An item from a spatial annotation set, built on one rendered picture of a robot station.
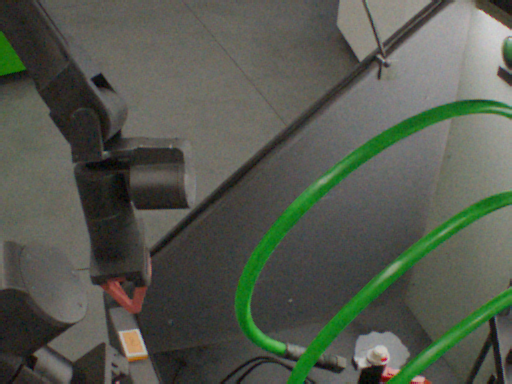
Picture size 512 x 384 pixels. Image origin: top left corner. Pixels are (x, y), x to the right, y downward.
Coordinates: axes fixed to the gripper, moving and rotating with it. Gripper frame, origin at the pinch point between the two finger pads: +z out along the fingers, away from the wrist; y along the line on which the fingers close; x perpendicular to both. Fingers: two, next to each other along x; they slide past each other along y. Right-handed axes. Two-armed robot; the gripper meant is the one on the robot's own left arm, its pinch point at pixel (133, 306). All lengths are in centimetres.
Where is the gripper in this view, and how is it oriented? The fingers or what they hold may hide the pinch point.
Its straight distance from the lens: 83.3
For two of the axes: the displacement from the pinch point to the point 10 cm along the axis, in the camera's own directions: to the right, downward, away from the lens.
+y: -1.5, -5.1, 8.5
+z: 0.9, 8.5, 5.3
